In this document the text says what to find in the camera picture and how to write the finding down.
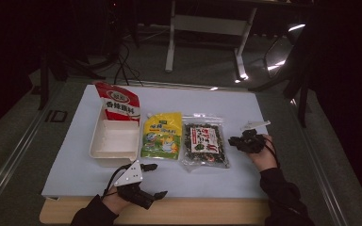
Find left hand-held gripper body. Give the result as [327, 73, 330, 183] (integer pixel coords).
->
[113, 159, 155, 210]

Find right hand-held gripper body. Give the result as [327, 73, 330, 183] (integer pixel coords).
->
[239, 121, 272, 154]

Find cream plastic storage box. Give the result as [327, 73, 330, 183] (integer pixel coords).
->
[89, 105, 140, 168]

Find red and white seasoning packet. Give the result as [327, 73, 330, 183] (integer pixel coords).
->
[93, 82, 141, 122]

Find person's right hand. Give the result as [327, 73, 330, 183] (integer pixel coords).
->
[248, 135, 279, 172]

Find person's left hand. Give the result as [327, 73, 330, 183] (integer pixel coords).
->
[102, 186, 131, 216]

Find clear bag of dried seaweed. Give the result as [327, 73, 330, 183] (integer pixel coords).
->
[180, 114, 231, 172]

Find yellow and green sauce pouch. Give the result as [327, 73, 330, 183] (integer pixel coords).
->
[140, 111, 183, 161]

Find white table mat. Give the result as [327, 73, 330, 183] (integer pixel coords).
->
[41, 84, 270, 200]

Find black chair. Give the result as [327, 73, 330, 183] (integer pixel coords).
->
[248, 18, 317, 128]

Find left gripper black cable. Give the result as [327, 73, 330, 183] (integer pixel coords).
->
[102, 163, 134, 201]

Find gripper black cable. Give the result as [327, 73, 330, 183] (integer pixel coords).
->
[263, 135, 281, 168]
[102, 163, 134, 201]

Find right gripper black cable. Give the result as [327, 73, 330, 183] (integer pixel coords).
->
[263, 135, 281, 168]

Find black rectangular floor bracket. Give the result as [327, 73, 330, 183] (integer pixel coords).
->
[44, 109, 69, 123]

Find black floor cables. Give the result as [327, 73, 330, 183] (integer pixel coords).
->
[112, 41, 144, 88]

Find white metal frame desk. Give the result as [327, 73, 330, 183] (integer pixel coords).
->
[164, 0, 259, 81]

